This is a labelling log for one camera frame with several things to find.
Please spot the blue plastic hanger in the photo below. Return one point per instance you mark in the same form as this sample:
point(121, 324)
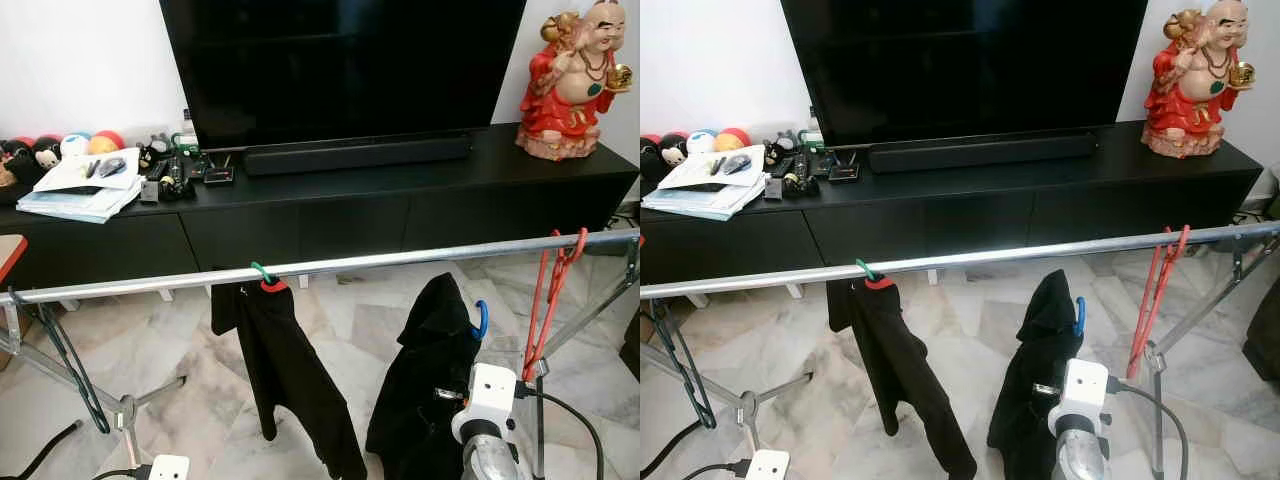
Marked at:
point(1081, 317)
point(483, 320)

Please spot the black garment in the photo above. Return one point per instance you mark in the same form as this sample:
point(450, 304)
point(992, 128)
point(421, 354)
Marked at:
point(430, 380)
point(1035, 380)

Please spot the red plastic hanger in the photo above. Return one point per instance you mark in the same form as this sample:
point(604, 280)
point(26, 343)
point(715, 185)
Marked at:
point(1140, 340)
point(533, 350)

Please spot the thin black hanger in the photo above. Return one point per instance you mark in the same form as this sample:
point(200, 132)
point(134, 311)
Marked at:
point(100, 418)
point(708, 415)

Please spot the red hanger with green hook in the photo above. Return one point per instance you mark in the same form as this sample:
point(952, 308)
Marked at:
point(272, 285)
point(878, 283)

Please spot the stack of papers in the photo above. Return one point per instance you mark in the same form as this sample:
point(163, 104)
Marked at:
point(700, 195)
point(80, 195)

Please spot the black mouse plush toy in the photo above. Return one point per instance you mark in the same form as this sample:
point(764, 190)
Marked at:
point(672, 150)
point(45, 152)

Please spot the dark sofa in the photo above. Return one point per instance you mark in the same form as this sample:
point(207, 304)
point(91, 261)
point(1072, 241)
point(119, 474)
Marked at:
point(630, 345)
point(1262, 330)

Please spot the white blue ball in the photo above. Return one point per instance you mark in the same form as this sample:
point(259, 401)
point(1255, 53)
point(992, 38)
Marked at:
point(74, 146)
point(700, 143)

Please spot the black grey computer mouse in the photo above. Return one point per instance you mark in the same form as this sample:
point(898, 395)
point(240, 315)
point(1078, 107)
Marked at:
point(738, 165)
point(113, 167)

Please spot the orange red ball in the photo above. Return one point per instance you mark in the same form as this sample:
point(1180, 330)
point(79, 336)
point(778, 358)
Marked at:
point(732, 138)
point(105, 143)

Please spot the red laughing buddha statue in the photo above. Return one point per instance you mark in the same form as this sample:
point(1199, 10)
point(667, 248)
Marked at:
point(1190, 100)
point(570, 100)

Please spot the small black white figurine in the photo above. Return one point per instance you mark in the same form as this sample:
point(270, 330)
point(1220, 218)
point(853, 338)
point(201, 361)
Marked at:
point(152, 152)
point(778, 150)

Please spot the steel clothes rack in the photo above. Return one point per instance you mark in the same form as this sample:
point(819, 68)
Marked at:
point(400, 258)
point(1000, 256)

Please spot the black tv console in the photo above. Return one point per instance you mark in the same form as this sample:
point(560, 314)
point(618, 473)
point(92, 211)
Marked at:
point(400, 215)
point(1000, 210)

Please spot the black shirt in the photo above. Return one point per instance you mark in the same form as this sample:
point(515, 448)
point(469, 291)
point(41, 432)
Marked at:
point(900, 370)
point(280, 360)

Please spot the black soundbar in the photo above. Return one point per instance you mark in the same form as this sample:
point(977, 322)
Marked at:
point(350, 157)
point(980, 152)

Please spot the black flat screen television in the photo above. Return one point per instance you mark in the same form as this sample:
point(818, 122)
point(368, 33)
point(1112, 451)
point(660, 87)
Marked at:
point(960, 70)
point(340, 70)

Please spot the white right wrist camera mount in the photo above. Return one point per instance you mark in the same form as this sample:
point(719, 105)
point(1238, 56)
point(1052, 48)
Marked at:
point(490, 395)
point(1085, 390)

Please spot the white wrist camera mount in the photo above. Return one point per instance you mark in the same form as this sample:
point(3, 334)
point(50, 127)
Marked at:
point(768, 466)
point(168, 468)
point(490, 395)
point(1085, 390)

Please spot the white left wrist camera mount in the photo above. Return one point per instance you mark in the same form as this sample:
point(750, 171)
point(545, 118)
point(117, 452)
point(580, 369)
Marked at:
point(168, 468)
point(768, 466)

